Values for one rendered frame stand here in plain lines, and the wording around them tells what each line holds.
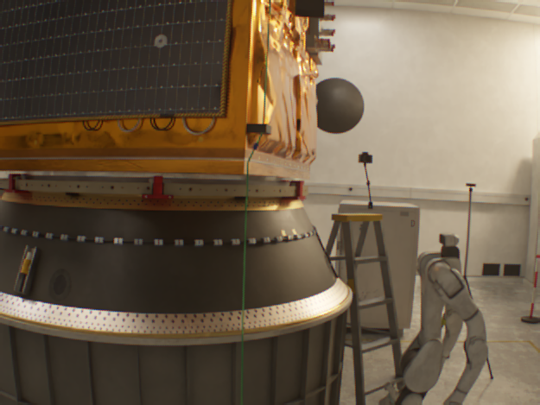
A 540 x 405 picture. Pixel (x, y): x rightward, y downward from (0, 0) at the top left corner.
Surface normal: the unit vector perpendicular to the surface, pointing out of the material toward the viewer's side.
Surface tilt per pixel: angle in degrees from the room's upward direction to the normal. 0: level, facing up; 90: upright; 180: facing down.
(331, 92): 90
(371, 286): 90
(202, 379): 90
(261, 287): 62
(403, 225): 90
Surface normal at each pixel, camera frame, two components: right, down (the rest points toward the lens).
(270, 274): 0.64, -0.40
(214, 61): -0.17, 0.05
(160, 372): 0.26, 0.07
